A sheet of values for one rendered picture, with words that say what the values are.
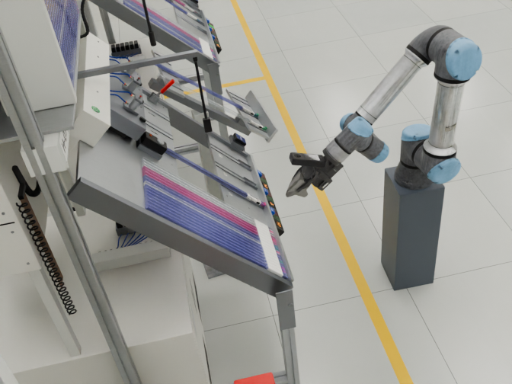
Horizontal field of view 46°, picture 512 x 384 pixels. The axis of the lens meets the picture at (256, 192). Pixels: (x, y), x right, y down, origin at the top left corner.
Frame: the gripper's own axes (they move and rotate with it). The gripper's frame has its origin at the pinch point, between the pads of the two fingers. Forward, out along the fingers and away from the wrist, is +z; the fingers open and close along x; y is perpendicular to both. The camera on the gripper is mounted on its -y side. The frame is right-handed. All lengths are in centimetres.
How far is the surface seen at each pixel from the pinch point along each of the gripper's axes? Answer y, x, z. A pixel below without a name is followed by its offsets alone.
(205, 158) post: -4, 51, 28
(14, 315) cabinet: -53, -15, 80
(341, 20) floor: 128, 284, -30
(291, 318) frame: 2.6, -42.4, 15.6
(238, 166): -9.8, 18.9, 9.6
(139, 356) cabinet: -23, -38, 56
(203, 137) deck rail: -22.4, 30.0, 12.0
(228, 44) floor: 66, 278, 39
